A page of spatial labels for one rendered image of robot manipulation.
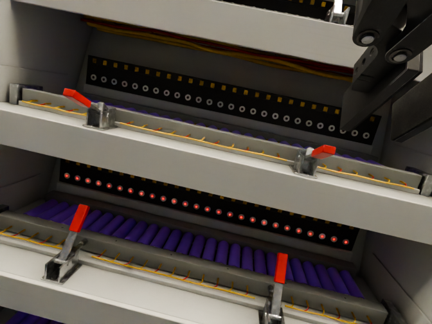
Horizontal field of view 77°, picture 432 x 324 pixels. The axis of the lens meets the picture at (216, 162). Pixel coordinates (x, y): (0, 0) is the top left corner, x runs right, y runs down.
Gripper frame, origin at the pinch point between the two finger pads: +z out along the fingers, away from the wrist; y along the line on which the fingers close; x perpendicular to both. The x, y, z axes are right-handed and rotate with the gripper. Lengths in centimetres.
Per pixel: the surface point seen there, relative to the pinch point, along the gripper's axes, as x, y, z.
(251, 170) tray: -1.9, -6.7, 16.6
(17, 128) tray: -3.2, -36.1, 17.3
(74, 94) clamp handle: -0.1, -26.2, 10.4
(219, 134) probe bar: 3.2, -11.6, 20.1
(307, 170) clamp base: 0.4, 0.5, 19.0
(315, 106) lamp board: 15.8, 3.0, 28.8
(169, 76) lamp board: 15.7, -23.7, 28.7
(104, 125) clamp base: -0.2, -25.8, 17.5
